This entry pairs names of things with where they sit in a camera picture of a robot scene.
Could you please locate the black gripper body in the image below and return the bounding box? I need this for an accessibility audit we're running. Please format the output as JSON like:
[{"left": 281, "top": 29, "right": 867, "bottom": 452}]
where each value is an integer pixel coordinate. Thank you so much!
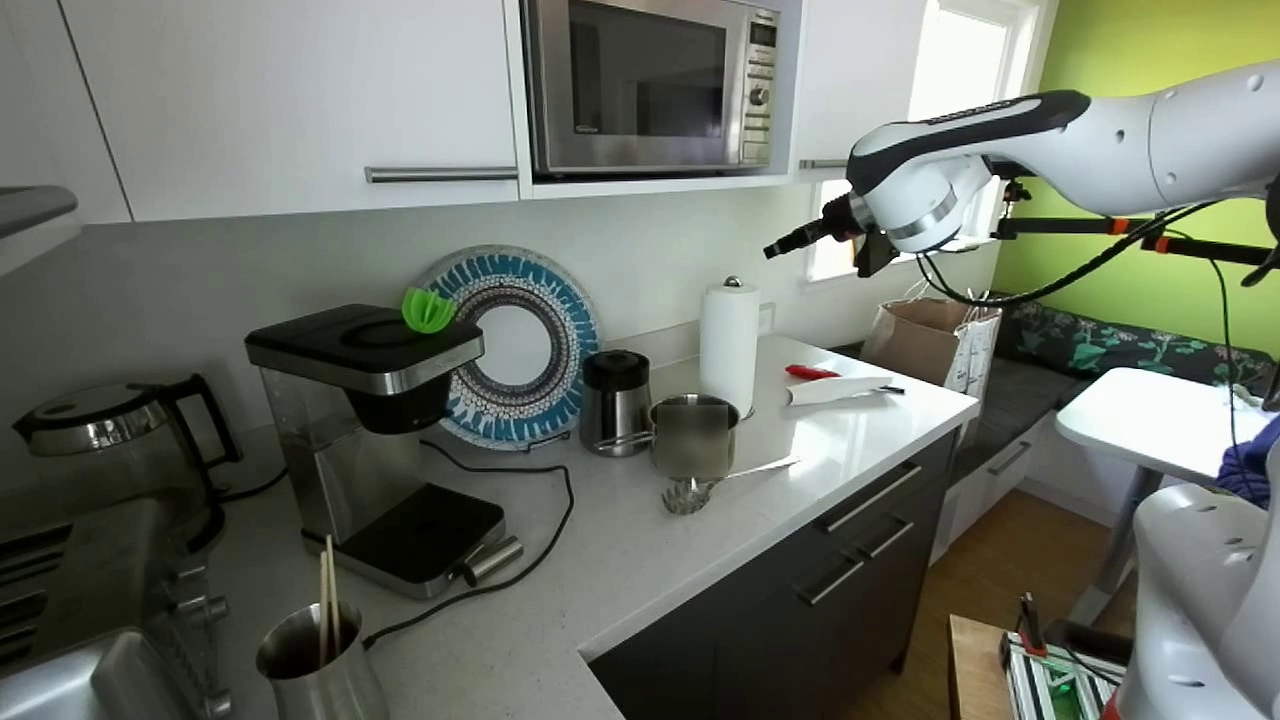
[{"left": 820, "top": 193, "right": 899, "bottom": 247}]

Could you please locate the white paper towel roll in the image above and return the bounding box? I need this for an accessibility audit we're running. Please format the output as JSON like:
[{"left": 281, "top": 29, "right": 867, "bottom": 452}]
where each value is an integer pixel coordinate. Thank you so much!
[{"left": 697, "top": 282, "right": 762, "bottom": 419}]

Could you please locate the brown cardboard box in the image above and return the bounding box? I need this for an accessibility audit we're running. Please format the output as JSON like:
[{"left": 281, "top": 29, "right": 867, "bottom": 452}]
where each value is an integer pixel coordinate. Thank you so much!
[{"left": 858, "top": 294, "right": 1009, "bottom": 403}]

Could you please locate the white plastic utensil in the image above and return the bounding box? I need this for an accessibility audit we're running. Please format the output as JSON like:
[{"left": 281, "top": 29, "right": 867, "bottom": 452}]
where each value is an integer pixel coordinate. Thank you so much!
[{"left": 782, "top": 368, "right": 911, "bottom": 408}]

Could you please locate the white upper cabinet door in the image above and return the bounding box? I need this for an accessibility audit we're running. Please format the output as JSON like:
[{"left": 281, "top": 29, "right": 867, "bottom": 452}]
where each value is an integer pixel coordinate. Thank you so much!
[
  {"left": 56, "top": 0, "right": 526, "bottom": 222},
  {"left": 795, "top": 0, "right": 933, "bottom": 183}
]

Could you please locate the small steel pot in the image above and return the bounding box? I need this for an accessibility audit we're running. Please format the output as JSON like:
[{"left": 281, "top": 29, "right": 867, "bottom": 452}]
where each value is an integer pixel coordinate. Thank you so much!
[{"left": 644, "top": 392, "right": 805, "bottom": 521}]

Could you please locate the stainless steel microwave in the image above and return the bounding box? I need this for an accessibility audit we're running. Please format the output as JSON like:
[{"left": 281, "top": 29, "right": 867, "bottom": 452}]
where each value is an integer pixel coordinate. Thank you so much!
[{"left": 521, "top": 0, "right": 790, "bottom": 181}]

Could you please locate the blue white decorative plate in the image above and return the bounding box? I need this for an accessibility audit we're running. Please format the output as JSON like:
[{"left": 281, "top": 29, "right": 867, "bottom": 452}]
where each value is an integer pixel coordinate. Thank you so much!
[{"left": 415, "top": 242, "right": 605, "bottom": 457}]

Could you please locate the dark patterned bench cushion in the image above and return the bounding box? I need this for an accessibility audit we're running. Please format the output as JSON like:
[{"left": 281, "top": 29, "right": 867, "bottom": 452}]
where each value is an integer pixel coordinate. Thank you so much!
[{"left": 997, "top": 301, "right": 1280, "bottom": 411}]

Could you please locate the white side table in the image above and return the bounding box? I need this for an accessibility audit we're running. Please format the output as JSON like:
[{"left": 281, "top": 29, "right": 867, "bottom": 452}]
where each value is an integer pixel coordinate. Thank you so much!
[{"left": 1052, "top": 364, "right": 1267, "bottom": 633}]

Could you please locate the green plastic lid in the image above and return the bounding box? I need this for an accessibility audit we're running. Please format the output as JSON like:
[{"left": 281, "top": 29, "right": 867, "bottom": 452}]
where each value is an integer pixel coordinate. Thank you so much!
[{"left": 401, "top": 281, "right": 465, "bottom": 335}]

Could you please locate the dark lower cabinet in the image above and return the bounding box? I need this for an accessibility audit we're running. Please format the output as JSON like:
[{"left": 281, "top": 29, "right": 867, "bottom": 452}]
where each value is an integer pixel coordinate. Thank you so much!
[{"left": 585, "top": 429, "right": 964, "bottom": 720}]

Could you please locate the black steel coffee machine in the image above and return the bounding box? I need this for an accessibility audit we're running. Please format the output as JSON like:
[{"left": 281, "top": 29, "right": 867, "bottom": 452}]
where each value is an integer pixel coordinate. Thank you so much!
[{"left": 242, "top": 301, "right": 526, "bottom": 605}]

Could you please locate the wooden board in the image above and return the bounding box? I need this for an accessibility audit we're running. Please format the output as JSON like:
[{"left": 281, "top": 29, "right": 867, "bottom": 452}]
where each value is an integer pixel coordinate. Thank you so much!
[{"left": 944, "top": 612, "right": 1037, "bottom": 720}]

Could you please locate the blue cloth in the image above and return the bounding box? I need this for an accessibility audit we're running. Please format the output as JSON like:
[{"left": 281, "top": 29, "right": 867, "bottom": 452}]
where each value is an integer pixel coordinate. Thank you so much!
[{"left": 1210, "top": 411, "right": 1280, "bottom": 511}]

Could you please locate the green white box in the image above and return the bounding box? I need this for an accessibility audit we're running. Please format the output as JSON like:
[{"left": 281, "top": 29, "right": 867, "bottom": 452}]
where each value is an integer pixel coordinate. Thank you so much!
[{"left": 997, "top": 626, "right": 1137, "bottom": 720}]

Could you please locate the wooden chopstick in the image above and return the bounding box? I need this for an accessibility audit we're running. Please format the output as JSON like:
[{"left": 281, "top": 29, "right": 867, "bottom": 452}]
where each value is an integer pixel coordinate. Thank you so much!
[
  {"left": 311, "top": 533, "right": 333, "bottom": 666},
  {"left": 322, "top": 533, "right": 347, "bottom": 662}
]

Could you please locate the steel utensil cup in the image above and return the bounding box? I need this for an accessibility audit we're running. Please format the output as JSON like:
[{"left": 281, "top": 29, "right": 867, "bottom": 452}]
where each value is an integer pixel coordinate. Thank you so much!
[{"left": 251, "top": 594, "right": 393, "bottom": 720}]

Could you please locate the black electric kettle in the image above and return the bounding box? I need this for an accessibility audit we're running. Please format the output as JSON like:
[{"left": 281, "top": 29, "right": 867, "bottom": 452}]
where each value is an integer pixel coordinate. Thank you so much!
[{"left": 6, "top": 368, "right": 247, "bottom": 551}]

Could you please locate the grey range hood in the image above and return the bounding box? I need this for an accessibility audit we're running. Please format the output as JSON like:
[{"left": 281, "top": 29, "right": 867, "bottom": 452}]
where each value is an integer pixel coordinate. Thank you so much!
[{"left": 0, "top": 181, "right": 89, "bottom": 281}]

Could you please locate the black wrist camera block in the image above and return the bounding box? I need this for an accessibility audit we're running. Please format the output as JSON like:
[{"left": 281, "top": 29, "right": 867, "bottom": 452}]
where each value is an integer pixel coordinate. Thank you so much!
[{"left": 851, "top": 233, "right": 908, "bottom": 281}]

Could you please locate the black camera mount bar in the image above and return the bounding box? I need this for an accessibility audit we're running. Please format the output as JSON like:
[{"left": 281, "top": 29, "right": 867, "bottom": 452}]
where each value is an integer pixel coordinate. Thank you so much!
[{"left": 991, "top": 194, "right": 1280, "bottom": 291}]

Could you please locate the long steel drawer handle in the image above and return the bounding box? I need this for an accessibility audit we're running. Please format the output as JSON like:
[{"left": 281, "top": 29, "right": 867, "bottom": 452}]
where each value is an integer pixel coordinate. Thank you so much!
[{"left": 820, "top": 458, "right": 928, "bottom": 541}]

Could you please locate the white drawer steel handle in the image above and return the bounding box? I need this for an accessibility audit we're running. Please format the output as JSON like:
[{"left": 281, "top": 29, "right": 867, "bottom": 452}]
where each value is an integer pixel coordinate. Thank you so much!
[{"left": 982, "top": 435, "right": 1039, "bottom": 484}]

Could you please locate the small steel drawer handle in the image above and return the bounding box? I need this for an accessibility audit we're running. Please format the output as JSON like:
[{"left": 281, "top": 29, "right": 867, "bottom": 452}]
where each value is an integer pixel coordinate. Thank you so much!
[{"left": 858, "top": 516, "right": 922, "bottom": 563}]

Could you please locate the black power cable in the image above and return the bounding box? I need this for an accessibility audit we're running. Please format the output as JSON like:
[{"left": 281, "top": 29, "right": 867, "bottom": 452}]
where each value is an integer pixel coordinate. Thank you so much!
[{"left": 356, "top": 435, "right": 579, "bottom": 653}]

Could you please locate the long steel cabinet handle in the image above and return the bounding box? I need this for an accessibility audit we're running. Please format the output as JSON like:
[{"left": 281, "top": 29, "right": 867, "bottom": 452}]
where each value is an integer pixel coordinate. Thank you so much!
[{"left": 365, "top": 160, "right": 523, "bottom": 186}]

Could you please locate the red handled tool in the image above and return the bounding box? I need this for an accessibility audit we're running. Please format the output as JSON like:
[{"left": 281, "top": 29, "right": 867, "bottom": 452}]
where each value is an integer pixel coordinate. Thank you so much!
[{"left": 1017, "top": 590, "right": 1052, "bottom": 661}]

